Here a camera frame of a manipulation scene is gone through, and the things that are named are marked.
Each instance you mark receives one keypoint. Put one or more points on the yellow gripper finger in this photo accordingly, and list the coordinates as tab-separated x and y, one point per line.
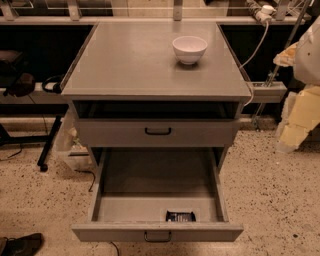
286	57
300	115

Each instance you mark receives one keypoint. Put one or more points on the blue rxbar blueberry bar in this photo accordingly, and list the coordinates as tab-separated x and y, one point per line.
180	216

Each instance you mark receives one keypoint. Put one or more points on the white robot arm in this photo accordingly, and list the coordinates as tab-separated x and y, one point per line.
306	67

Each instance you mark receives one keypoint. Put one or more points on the grey drawer cabinet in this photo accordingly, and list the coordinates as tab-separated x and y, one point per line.
127	70

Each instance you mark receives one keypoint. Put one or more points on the open grey middle drawer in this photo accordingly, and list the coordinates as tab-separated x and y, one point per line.
136	187

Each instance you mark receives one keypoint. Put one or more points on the metal pole stand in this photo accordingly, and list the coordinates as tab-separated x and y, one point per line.
283	7

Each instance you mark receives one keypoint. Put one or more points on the white ceramic bowl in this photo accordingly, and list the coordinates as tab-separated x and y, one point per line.
189	49

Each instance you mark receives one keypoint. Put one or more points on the clear plastic bin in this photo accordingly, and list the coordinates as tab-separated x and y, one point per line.
67	145

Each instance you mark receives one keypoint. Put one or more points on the black shoe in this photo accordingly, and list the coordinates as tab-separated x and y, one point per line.
23	246

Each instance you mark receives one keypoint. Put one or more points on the grey side shelf rail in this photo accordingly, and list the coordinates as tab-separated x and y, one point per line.
261	93

